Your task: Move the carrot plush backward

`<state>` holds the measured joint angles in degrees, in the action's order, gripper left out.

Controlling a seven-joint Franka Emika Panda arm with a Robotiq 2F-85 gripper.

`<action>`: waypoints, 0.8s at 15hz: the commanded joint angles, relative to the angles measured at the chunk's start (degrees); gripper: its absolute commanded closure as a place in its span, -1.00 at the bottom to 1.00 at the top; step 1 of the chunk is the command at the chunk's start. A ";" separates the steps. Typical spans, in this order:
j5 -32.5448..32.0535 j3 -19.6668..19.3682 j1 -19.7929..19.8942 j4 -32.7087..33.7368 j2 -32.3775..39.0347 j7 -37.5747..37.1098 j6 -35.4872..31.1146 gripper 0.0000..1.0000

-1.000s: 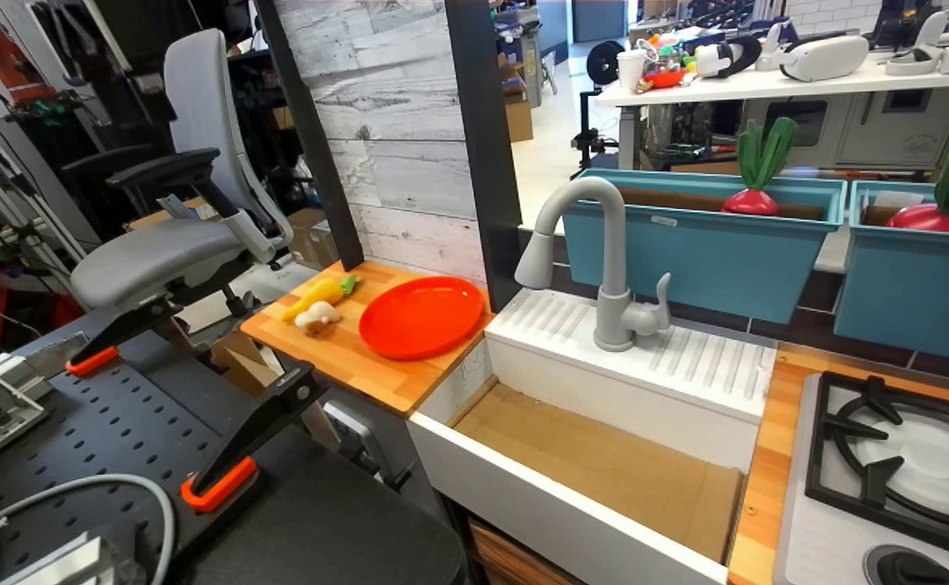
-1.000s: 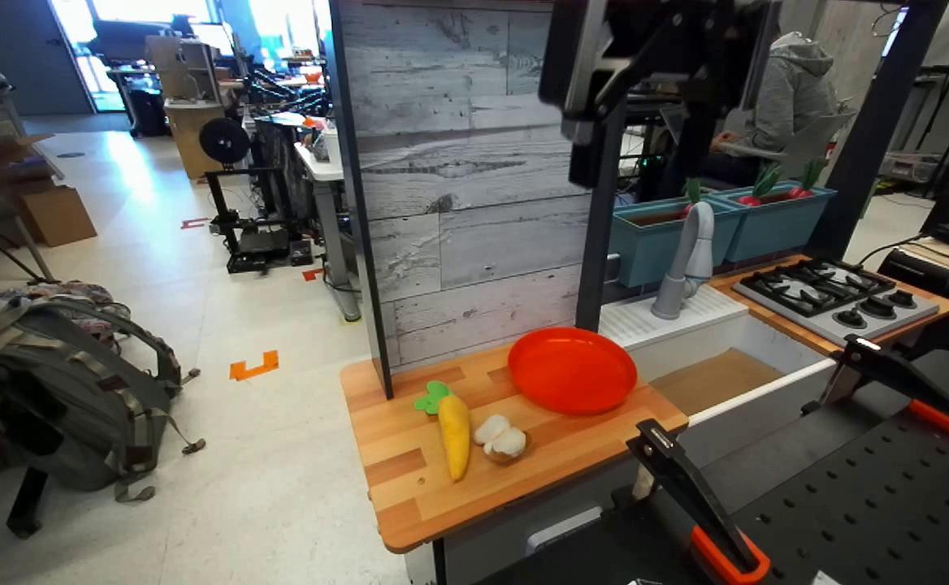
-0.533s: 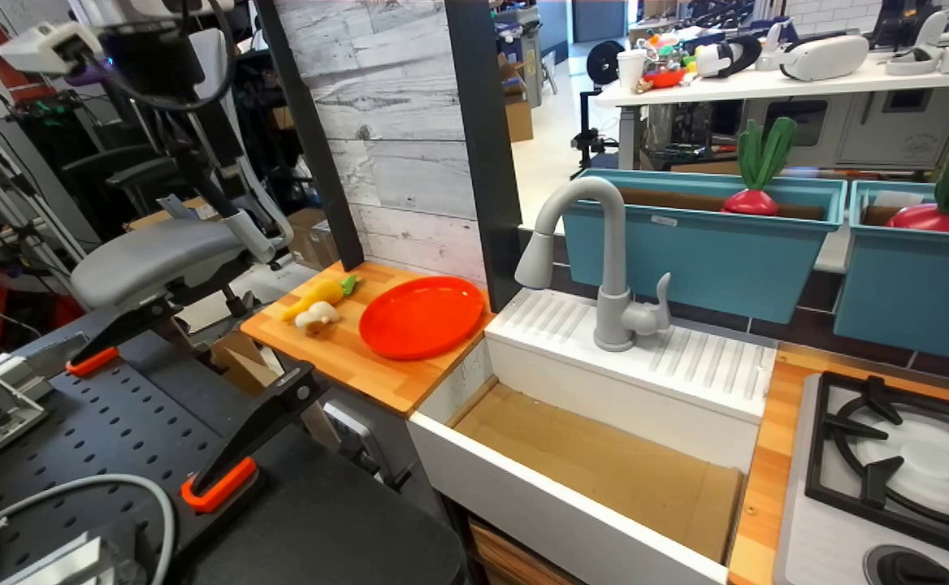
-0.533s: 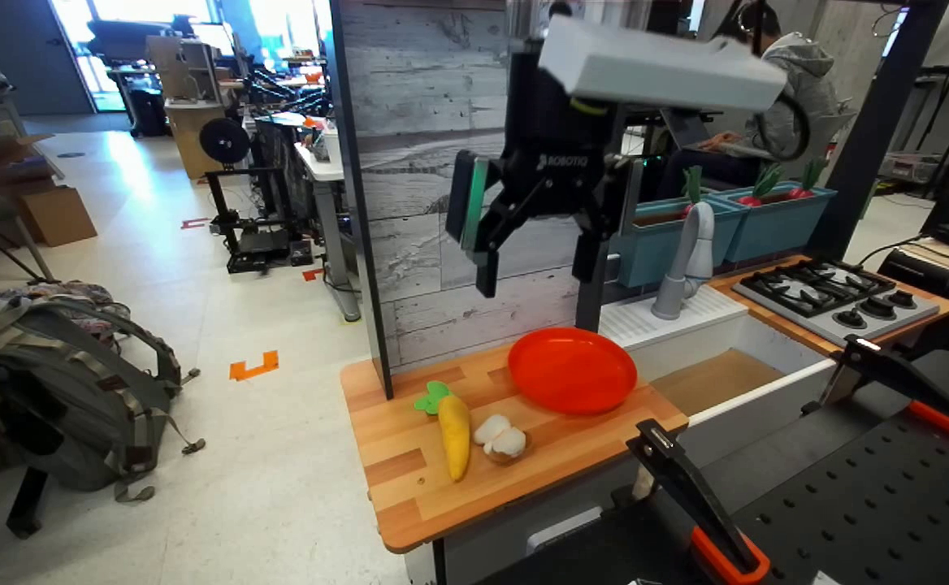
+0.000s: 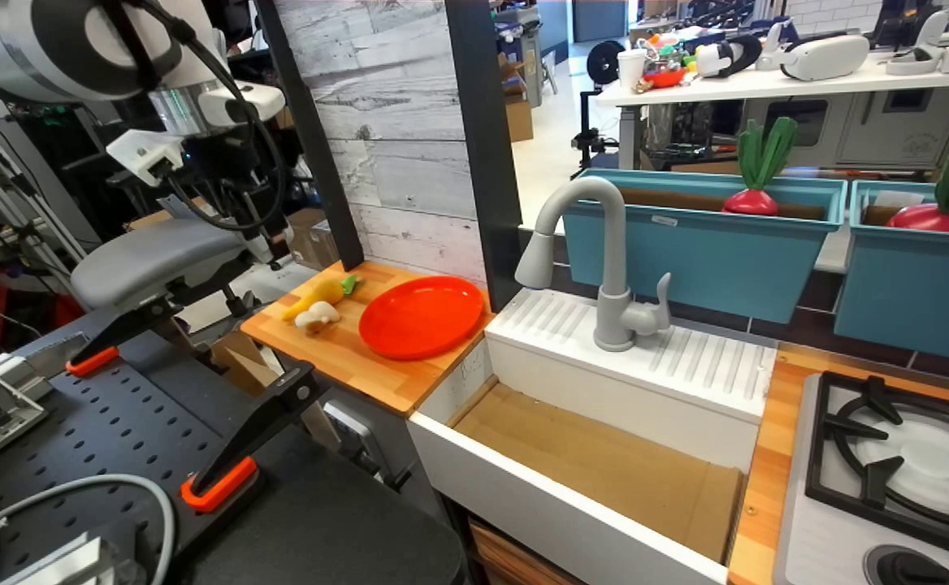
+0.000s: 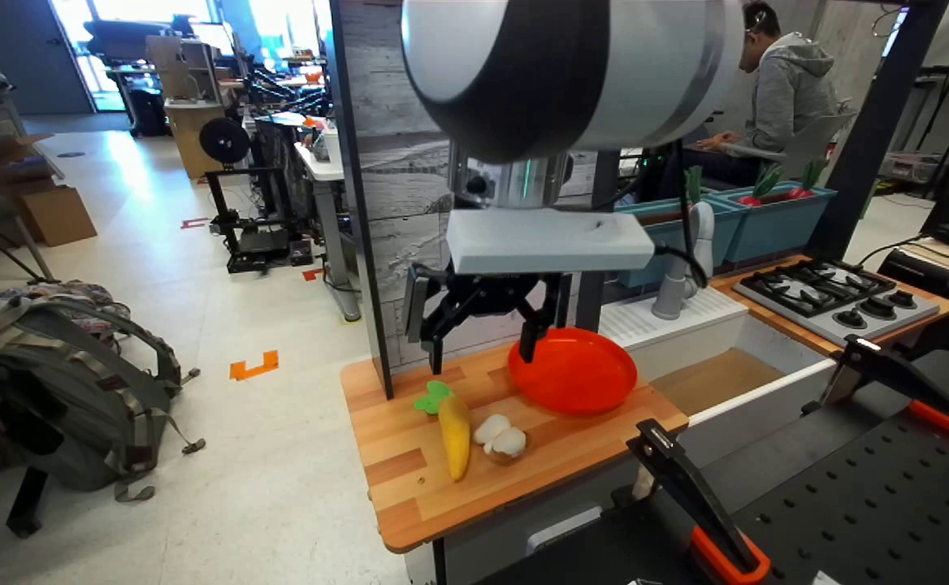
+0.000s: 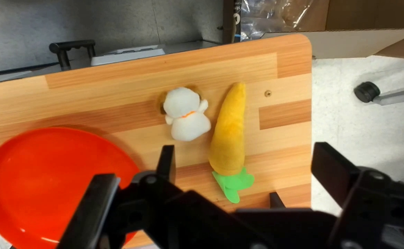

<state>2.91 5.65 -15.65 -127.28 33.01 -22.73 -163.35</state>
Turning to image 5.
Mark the yellow carrot plush green top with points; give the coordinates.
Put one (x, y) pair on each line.
(316, 295)

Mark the grey office chair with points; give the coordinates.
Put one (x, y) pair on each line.
(154, 260)

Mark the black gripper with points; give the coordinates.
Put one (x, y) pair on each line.
(231, 168)

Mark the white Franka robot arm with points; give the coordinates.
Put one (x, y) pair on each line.
(21, 43)

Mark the teal planter box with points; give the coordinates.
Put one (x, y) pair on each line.
(919, 295)
(702, 256)

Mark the white background table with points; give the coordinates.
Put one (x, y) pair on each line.
(779, 87)

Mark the grey marble backdrop panel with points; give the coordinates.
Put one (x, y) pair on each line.
(398, 133)

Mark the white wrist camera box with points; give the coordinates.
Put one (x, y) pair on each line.
(147, 157)

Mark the white toy sink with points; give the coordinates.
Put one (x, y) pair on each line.
(626, 380)

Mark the white VR headset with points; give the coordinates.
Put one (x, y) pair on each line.
(826, 57)

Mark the grey toy faucet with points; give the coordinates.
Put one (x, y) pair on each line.
(608, 295)

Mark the toy gas stove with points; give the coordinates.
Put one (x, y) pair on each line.
(884, 490)

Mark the red round plate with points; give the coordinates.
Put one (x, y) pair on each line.
(424, 318)

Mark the red radish toy green leaves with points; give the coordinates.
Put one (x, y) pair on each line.
(934, 212)
(761, 163)

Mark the black metal frame post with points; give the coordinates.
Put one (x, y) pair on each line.
(485, 151)
(314, 140)

